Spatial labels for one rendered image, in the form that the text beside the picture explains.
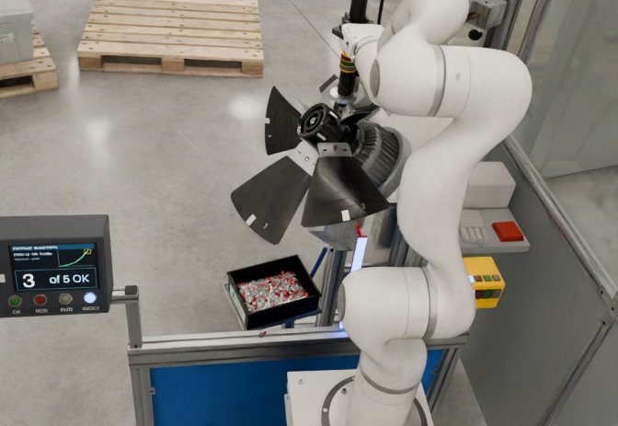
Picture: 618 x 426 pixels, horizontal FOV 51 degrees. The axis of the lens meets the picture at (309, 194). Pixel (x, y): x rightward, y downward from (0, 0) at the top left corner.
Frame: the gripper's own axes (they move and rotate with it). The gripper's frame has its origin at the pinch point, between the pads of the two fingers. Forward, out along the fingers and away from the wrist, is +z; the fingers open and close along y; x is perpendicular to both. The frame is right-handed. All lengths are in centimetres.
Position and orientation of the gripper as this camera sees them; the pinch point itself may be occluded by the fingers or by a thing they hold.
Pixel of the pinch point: (356, 21)
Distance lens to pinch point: 159.7
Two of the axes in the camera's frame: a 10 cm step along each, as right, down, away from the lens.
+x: 1.1, -7.7, -6.3
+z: -1.5, -6.4, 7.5
